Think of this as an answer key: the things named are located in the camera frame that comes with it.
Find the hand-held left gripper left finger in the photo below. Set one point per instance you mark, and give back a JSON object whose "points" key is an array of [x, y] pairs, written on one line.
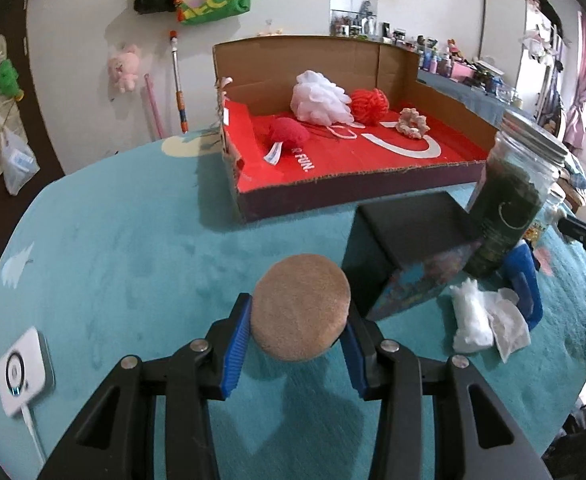
{"points": [[235, 350]]}

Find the row of cosmetic bottles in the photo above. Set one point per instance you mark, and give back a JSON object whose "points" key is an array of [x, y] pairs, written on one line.
{"points": [[438, 55]]}

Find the brown door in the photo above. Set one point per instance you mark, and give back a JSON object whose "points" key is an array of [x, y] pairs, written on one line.
{"points": [[35, 110]]}

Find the white tissue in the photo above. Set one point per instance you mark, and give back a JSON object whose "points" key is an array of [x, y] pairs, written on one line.
{"points": [[510, 330]]}

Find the cream crochet scrunchie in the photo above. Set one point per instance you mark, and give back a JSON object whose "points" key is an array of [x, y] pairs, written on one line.
{"points": [[413, 132]]}

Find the green plush toy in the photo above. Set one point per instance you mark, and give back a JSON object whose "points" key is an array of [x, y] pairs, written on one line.
{"points": [[8, 77]]}

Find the white mesh bath pouf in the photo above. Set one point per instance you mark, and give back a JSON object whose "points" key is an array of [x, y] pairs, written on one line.
{"points": [[318, 97]]}

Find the pink stick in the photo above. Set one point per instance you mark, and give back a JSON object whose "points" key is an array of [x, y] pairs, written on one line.
{"points": [[153, 110]]}

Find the white square device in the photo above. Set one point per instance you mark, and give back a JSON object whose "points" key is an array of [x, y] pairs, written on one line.
{"points": [[23, 370]]}

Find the blue tube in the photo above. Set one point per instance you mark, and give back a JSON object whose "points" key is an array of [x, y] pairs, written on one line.
{"points": [[525, 270]]}

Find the white orange pole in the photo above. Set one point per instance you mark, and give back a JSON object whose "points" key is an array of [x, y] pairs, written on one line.
{"points": [[178, 85]]}

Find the white cabinet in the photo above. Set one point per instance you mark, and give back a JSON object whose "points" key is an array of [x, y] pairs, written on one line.
{"points": [[503, 30]]}

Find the black box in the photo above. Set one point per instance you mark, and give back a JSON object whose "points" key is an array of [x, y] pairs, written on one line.
{"points": [[413, 230]]}

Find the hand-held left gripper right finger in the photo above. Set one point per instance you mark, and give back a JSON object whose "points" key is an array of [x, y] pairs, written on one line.
{"points": [[355, 360]]}

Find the small clear jar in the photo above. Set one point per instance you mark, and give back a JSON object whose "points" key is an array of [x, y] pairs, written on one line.
{"points": [[550, 210]]}

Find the white cotton roll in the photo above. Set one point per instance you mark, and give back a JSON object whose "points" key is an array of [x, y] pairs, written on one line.
{"points": [[470, 320]]}

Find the clear plastic bag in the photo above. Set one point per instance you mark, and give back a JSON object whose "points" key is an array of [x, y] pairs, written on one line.
{"points": [[19, 162]]}

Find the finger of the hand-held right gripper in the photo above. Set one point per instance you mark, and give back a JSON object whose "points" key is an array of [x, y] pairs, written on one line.
{"points": [[578, 227]]}

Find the large glass jar metal lid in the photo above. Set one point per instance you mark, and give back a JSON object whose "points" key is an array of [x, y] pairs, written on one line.
{"points": [[508, 210]]}

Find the tan powder puff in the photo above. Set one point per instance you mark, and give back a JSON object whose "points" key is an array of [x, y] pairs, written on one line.
{"points": [[298, 310]]}

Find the pile of clothes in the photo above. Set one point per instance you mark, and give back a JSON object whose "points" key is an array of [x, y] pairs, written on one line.
{"points": [[578, 175]]}

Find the blue cloth covered table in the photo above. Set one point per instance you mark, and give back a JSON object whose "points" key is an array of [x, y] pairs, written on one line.
{"points": [[478, 102]]}

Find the cardboard box red inside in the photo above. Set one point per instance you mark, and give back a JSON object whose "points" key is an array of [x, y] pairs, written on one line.
{"points": [[353, 160]]}

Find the orange mesh bath pouf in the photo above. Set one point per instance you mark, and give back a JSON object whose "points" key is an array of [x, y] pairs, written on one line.
{"points": [[368, 105]]}

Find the red fuzzy cloth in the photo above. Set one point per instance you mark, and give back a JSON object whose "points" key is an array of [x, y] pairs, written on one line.
{"points": [[288, 132]]}

